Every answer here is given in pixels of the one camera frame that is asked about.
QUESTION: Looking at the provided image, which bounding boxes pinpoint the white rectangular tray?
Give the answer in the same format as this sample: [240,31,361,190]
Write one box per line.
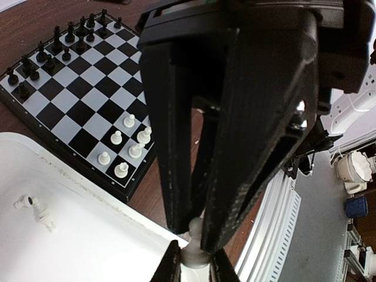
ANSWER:
[1,133,176,281]

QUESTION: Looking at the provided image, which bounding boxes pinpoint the white appliance beside table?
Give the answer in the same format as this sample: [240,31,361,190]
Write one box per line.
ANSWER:
[335,151,375,194]

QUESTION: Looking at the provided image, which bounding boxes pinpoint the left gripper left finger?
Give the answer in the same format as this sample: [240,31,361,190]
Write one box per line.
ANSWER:
[150,240,181,282]

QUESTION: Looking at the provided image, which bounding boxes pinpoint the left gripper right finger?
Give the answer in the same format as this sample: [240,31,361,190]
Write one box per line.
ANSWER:
[209,249,240,282]

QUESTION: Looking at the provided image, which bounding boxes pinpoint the white chess pawn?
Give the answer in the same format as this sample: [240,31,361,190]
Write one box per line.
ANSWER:
[123,114,135,128]
[98,152,111,166]
[110,130,122,145]
[180,217,211,269]

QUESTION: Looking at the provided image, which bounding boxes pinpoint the black and white chessboard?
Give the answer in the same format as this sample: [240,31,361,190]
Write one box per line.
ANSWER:
[1,10,155,202]

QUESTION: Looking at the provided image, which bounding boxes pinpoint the white chess piece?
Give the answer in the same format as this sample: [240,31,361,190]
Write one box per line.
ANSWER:
[114,162,129,179]
[128,143,145,159]

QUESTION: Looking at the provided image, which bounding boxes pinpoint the black chess pieces row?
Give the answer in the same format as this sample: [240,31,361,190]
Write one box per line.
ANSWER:
[1,10,128,105]

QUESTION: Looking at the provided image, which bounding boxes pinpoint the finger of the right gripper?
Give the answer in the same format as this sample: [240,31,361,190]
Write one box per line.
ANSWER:
[199,11,320,255]
[140,42,232,234]

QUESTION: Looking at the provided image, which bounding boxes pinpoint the blue cup beside table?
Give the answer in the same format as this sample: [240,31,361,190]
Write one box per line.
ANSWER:
[344,195,368,219]

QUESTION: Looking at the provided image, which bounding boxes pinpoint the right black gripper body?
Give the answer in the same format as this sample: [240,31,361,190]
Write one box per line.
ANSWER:
[135,0,376,95]

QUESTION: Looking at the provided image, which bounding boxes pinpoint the front aluminium rail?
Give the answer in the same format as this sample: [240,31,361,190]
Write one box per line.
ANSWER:
[235,171,301,281]

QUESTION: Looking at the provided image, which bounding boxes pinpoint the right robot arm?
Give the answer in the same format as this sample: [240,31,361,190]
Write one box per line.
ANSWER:
[136,1,375,254]

